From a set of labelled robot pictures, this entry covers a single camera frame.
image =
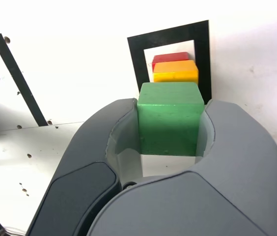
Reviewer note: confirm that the yellow cube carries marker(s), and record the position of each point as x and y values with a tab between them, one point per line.
175	71

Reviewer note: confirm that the red cube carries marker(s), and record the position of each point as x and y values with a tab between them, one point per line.
168	57

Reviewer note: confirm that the black tape square outline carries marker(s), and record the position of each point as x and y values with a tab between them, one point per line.
136	61

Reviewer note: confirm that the green cube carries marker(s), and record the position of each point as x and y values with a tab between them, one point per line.
168	123

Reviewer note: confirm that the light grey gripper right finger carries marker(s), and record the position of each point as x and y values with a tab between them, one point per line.
214	196

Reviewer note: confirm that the black tape strip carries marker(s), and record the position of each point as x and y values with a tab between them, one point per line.
18	78

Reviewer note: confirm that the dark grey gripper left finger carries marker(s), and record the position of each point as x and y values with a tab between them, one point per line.
84	159

